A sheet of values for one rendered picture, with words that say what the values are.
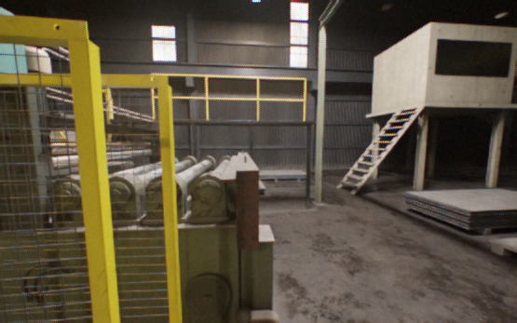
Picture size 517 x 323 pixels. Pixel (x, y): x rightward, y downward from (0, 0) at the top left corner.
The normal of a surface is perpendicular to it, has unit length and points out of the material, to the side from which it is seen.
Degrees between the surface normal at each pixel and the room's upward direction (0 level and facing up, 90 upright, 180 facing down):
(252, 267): 90
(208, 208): 90
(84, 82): 90
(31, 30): 90
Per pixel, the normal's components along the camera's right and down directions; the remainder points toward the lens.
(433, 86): 0.10, 0.10
